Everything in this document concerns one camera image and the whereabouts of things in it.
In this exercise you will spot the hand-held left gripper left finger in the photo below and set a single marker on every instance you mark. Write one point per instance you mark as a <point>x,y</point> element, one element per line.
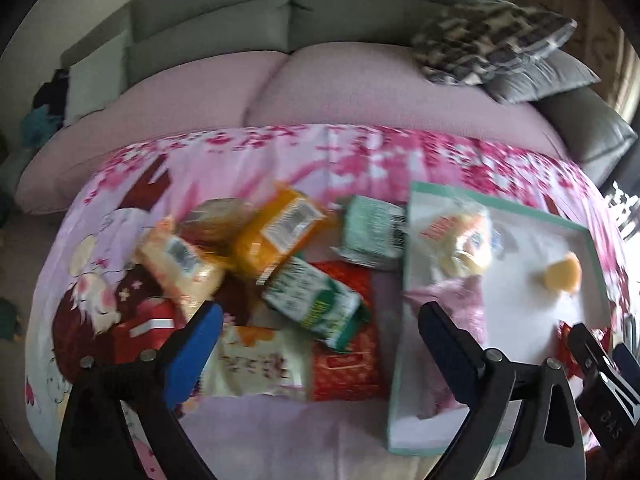
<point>197,355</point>

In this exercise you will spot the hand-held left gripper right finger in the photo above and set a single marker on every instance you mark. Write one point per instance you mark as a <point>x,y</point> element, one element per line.
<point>450,357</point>

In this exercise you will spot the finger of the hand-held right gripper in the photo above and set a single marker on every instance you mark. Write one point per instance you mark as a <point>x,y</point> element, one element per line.
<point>587,352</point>
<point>627,362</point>

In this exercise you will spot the red snack box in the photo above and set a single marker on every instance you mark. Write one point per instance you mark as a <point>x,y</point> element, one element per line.
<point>350,367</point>

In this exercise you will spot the white tray with teal rim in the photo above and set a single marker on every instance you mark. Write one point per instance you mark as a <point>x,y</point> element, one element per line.
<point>522,260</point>

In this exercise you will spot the small red snack packet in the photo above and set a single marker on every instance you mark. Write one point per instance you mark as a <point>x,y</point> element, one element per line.
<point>566,345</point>

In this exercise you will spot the cream snack packet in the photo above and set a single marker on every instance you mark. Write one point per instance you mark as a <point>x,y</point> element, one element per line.
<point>250,365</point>

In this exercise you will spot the pink snack packet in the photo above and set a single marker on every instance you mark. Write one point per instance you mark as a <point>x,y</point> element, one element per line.
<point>465,305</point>

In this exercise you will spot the pale yellow bread packet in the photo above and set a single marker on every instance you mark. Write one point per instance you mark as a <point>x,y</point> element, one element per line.
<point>200,280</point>

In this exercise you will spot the small yellow cake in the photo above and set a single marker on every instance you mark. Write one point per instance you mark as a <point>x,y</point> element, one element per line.
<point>564,272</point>

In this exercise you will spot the clear packet with orange label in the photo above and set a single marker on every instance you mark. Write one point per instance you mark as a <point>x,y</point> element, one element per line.
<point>460,245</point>

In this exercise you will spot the orange snack packet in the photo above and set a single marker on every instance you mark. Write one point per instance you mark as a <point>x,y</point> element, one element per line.
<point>267,252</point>

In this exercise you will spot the green and white snack packet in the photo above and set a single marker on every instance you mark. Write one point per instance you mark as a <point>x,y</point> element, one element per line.
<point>310,300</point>

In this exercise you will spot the round brown pastry packet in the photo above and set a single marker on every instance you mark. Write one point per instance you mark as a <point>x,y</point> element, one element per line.
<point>215,220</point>

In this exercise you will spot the grey-green snack packet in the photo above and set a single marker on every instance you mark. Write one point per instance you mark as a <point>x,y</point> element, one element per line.
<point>370,225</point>

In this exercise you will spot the teal object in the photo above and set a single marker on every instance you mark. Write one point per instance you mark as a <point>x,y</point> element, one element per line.
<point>9,320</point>

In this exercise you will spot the pink printed blanket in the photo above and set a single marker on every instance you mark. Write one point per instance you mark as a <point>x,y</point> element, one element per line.
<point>300,160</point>

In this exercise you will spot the grey pillow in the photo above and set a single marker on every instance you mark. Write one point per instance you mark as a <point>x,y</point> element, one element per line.
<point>550,80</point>

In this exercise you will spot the dark cloth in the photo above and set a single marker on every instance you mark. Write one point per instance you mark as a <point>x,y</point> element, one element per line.
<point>50,92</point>

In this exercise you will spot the black and white patterned pillow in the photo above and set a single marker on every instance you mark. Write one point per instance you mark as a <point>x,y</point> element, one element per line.
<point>490,35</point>

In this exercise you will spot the grey sofa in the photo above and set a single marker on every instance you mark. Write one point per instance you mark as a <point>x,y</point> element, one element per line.
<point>210,20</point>

